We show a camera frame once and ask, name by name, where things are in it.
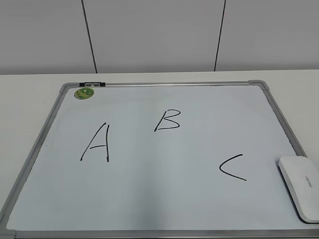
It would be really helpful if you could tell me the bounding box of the white board eraser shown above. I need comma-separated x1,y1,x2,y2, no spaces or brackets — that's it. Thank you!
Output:
278,156,319,224

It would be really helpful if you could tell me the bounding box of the round green magnet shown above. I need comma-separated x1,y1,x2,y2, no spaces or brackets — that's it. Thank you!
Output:
74,87,94,100

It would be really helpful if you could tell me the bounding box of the white board with grey frame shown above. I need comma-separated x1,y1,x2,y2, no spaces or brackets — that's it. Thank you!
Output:
0,80,319,239

